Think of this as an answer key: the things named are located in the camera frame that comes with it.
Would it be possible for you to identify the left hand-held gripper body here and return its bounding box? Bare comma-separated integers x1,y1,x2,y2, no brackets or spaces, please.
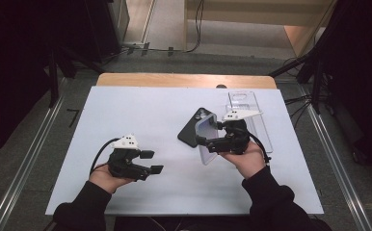
107,133,152,182

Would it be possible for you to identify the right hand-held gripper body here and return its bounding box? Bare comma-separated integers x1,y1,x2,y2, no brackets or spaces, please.
205,109,264,156

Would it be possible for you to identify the person's left hand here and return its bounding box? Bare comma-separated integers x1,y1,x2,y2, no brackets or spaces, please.
89,163,137,195

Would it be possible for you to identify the person's right hand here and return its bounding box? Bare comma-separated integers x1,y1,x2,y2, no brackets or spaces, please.
219,141,267,180

